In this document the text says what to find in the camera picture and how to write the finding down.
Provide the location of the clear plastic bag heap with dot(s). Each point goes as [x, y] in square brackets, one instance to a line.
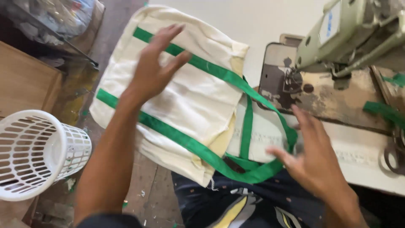
[47, 19]

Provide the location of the white plastic lattice basket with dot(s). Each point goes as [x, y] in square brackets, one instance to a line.
[36, 155]

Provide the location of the person's left hand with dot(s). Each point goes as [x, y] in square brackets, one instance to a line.
[151, 74]

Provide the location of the metal scissors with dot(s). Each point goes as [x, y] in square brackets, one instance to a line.
[394, 152]

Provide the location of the industrial sewing machine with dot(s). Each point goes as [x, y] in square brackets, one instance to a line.
[335, 60]

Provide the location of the person's dark patterned shorts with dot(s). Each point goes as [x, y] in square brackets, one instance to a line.
[246, 202]

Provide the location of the person's right hand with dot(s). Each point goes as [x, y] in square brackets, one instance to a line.
[311, 164]

